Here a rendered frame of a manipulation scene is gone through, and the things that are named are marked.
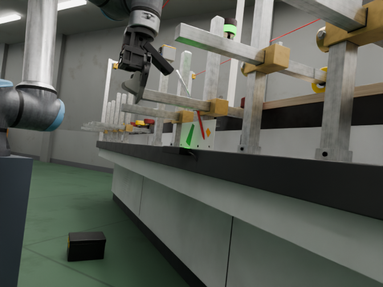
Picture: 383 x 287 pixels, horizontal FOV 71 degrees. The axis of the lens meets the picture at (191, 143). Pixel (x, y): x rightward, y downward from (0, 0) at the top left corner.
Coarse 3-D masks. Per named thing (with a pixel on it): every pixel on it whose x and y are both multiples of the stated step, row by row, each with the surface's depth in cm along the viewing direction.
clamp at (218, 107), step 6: (210, 102) 90; (216, 102) 87; (222, 102) 88; (228, 102) 89; (210, 108) 89; (216, 108) 87; (222, 108) 88; (204, 114) 93; (210, 114) 91; (216, 114) 90; (222, 114) 88
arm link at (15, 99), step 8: (0, 80) 94; (0, 88) 94; (8, 88) 97; (0, 96) 94; (8, 96) 97; (16, 96) 99; (0, 104) 94; (8, 104) 96; (16, 104) 98; (0, 112) 95; (8, 112) 97; (16, 112) 99; (0, 120) 95; (8, 120) 98; (16, 120) 100
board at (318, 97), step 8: (360, 88) 68; (368, 88) 66; (376, 88) 64; (304, 96) 83; (312, 96) 80; (320, 96) 78; (360, 96) 68; (264, 104) 99; (272, 104) 95; (280, 104) 92; (288, 104) 89; (296, 104) 86; (168, 120) 185
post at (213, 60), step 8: (216, 16) 95; (216, 24) 95; (216, 32) 95; (208, 56) 97; (216, 56) 95; (208, 64) 96; (216, 64) 95; (208, 72) 95; (216, 72) 95; (208, 80) 95; (216, 80) 95; (208, 88) 94; (216, 88) 95; (208, 96) 94
